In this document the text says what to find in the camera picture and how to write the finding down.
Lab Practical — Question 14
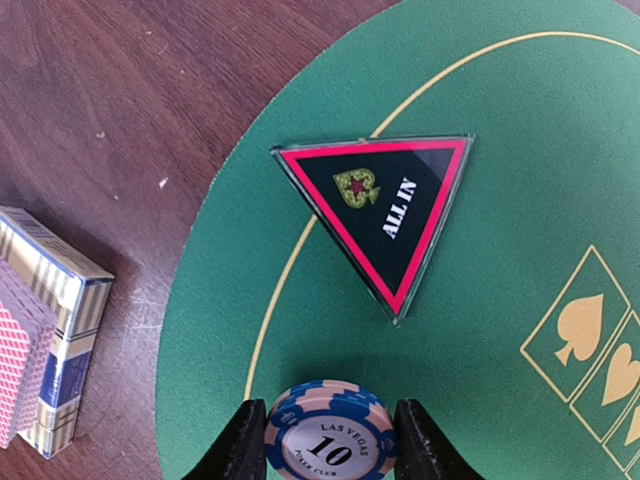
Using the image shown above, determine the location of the red-backed card deck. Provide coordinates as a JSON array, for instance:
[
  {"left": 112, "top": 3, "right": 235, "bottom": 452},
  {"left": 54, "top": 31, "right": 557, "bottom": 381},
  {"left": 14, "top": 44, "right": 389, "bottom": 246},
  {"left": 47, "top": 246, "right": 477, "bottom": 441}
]
[{"left": 1, "top": 261, "right": 57, "bottom": 449}]

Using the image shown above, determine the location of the red black all-in triangle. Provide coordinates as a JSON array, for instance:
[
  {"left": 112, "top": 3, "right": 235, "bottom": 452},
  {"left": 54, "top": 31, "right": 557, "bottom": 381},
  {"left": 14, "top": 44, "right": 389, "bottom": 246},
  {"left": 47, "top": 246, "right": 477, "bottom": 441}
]
[{"left": 271, "top": 135, "right": 474, "bottom": 325}]

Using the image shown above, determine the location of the round green poker mat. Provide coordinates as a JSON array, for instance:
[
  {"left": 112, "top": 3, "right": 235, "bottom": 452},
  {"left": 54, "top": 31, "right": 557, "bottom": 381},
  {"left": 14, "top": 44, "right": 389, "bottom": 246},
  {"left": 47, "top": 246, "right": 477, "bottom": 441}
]
[{"left": 156, "top": 1, "right": 639, "bottom": 479}]

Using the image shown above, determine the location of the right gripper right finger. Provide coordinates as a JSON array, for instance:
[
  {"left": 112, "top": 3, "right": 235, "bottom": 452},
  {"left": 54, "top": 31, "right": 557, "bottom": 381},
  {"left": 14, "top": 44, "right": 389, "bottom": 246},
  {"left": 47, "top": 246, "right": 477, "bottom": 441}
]
[{"left": 394, "top": 399, "right": 483, "bottom": 480}]

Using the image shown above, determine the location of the blue tan ten chip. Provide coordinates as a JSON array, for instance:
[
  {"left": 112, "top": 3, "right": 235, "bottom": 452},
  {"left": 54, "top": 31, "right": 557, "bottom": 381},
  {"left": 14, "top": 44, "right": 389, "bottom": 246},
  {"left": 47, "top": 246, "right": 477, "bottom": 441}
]
[{"left": 264, "top": 380, "right": 398, "bottom": 479}]

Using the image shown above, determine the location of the gold blue card box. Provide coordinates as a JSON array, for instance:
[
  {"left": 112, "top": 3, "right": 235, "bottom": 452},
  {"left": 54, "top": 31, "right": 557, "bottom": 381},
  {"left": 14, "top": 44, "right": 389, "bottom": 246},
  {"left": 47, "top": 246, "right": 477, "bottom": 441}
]
[{"left": 1, "top": 206, "right": 114, "bottom": 459}]

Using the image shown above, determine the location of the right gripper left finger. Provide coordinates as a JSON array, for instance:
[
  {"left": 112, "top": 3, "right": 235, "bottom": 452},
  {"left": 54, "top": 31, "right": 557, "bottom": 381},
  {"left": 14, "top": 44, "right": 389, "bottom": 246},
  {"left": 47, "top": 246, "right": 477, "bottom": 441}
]
[{"left": 183, "top": 399, "right": 267, "bottom": 480}]

